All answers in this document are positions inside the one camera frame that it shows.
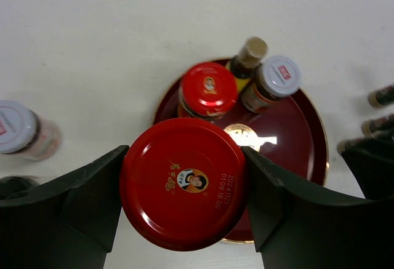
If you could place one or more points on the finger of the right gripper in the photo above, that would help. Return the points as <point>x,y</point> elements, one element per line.
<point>370,160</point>

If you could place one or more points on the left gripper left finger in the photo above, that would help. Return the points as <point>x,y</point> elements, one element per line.
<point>68,222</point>

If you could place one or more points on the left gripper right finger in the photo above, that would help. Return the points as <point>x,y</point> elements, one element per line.
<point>299,224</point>

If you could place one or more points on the black cap white shaker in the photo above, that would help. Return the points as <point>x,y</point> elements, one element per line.
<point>14,184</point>

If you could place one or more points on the red lid sauce jar back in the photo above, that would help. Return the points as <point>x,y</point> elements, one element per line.
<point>183,184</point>

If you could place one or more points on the red lid sauce jar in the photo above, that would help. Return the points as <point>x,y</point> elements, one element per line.
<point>183,184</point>
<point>207,91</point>

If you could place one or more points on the white lid sauce jar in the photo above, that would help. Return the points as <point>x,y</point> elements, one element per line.
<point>278,77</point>
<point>26,134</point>

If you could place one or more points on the yellow label oil bottle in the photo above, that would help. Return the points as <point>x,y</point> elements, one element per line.
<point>245,63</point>

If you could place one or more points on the red lid sauce jar front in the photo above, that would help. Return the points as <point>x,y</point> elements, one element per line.
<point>207,91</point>

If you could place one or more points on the black cap pepper shaker near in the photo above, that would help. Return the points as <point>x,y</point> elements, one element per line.
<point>376,125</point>

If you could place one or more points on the black cap pepper shaker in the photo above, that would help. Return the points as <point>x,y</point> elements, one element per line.
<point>382,97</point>
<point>376,125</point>

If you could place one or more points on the black cap pepper shaker far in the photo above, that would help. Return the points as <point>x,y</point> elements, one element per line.
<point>382,97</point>

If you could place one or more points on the red round tray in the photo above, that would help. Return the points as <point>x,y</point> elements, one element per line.
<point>290,134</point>

